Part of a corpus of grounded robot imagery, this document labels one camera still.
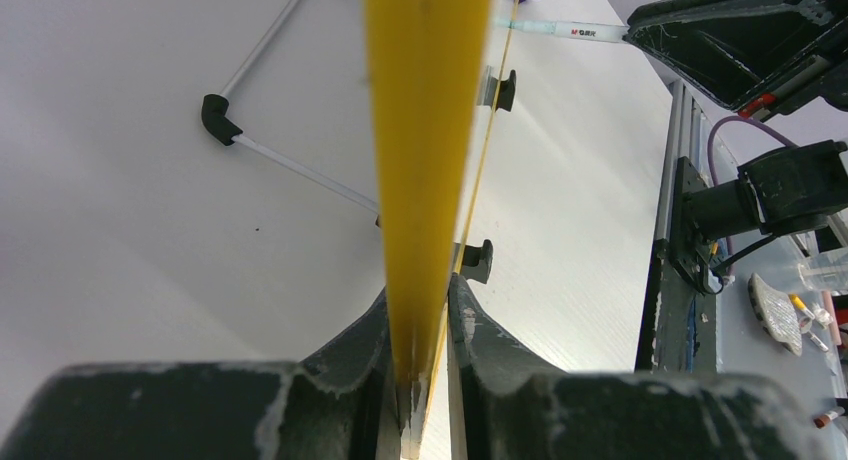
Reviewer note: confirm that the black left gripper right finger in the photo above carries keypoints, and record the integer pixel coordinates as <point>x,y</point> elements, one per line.
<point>506,402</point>

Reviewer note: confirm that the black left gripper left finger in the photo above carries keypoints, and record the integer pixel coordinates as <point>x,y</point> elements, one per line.
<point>232,410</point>

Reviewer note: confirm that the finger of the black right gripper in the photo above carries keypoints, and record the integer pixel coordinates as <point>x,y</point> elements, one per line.
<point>710,43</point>

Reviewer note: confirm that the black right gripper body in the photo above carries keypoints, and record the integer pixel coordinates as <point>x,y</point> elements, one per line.
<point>784,81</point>

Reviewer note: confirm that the green whiteboard marker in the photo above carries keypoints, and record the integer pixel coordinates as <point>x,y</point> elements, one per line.
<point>604,33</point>

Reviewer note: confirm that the yellow framed whiteboard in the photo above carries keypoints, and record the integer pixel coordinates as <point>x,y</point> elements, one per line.
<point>423,64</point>

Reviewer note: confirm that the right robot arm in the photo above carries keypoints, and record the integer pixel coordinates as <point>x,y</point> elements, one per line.
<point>794,188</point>

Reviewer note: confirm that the clear plastic container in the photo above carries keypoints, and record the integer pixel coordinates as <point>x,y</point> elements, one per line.
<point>824,272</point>

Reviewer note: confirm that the aluminium frame rail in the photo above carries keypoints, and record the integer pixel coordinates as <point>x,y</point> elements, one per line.
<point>683,141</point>

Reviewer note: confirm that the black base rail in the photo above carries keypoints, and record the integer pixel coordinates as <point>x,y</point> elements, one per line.
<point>678,325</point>

